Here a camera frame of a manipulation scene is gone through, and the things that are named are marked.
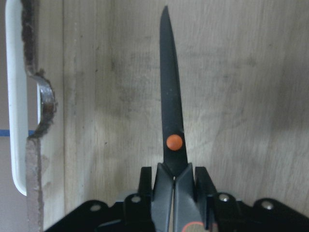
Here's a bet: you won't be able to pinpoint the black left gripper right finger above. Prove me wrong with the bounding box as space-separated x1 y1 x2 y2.
195 167 241 232

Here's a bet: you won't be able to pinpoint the wooden drawer with white handle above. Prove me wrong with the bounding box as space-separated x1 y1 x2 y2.
5 0 309 232

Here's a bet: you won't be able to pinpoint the grey orange scissors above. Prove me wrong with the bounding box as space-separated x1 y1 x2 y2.
152 6 203 232

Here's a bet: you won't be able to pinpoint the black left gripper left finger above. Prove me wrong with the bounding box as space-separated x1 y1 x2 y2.
123 167 155 232

